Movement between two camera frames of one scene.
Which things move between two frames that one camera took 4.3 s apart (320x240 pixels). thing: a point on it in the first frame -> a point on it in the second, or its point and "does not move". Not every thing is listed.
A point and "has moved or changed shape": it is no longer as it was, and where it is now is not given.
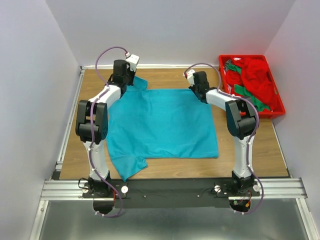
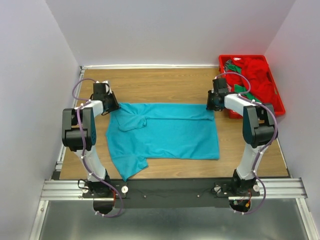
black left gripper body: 129,78 -> 107,97
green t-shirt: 238,89 does not move
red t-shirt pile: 254,80 does not move
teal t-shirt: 145,123 has moved or changed shape
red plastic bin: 280,109 does not move
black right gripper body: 193,88 -> 214,106
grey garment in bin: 228,62 does not move
